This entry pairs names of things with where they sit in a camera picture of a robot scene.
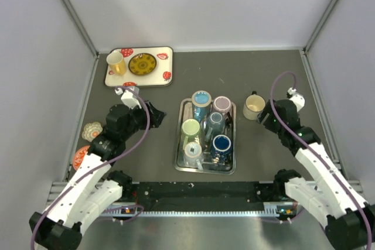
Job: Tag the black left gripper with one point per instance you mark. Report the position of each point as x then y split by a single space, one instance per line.
156 116

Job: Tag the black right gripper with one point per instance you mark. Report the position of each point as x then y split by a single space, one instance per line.
268 109

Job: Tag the cream mug black rim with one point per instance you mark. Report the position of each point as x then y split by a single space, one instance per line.
253 106

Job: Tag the light green mug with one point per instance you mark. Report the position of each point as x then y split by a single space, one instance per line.
191 131

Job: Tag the blue butterfly mug orange inside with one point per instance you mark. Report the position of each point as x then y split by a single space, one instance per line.
201 105

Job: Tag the lilac ceramic mug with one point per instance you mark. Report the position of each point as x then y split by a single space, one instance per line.
222 105

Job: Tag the grey-blue mug white inside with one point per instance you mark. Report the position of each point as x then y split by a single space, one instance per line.
214 126

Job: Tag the clear plastic measuring cup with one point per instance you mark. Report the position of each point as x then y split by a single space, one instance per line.
193 155

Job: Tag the dark blue enamel mug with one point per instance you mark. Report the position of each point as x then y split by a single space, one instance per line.
221 148

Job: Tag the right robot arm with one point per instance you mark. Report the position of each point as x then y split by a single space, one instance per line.
346 217

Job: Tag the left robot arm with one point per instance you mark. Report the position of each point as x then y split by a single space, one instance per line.
94 187

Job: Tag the yellow mug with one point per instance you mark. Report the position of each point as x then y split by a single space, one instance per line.
116 62

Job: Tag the strawberry pattern white tray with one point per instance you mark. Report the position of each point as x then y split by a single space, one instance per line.
161 76

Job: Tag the silver metal tray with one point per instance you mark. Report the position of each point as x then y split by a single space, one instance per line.
210 164

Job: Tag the yellow patterned small plate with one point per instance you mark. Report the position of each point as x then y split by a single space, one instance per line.
142 64

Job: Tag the floral patterned small bowl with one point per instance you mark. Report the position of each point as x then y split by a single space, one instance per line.
91 131

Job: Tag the orange patterned small plate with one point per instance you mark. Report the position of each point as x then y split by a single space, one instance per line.
79 156

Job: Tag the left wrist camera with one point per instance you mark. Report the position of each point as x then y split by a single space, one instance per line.
127 98

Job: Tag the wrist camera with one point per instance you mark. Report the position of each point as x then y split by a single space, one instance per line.
127 98
296 98

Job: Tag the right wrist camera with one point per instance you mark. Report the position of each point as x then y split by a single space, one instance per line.
296 98

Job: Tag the grey slotted cable duct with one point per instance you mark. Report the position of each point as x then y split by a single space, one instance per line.
266 210

